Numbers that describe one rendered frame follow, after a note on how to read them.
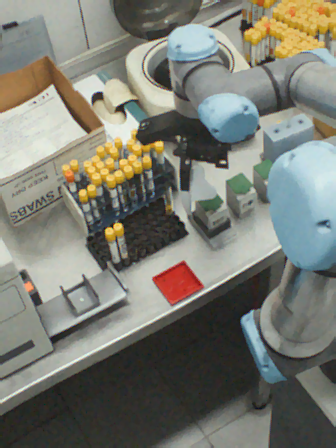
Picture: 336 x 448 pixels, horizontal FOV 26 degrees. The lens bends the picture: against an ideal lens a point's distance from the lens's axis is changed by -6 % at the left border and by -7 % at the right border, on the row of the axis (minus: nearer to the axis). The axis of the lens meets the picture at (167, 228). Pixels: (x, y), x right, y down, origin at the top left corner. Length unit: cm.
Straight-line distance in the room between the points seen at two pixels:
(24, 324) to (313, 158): 69
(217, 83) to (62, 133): 59
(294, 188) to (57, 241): 85
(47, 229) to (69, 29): 49
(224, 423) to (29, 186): 104
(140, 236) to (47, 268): 19
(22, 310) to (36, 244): 30
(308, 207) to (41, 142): 98
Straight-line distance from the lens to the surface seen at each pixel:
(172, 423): 220
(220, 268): 140
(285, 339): 101
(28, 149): 157
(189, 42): 109
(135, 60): 164
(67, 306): 134
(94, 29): 176
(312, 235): 68
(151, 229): 143
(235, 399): 222
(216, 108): 103
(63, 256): 145
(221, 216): 140
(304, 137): 151
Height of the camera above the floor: 204
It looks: 53 degrees down
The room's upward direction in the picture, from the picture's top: 8 degrees counter-clockwise
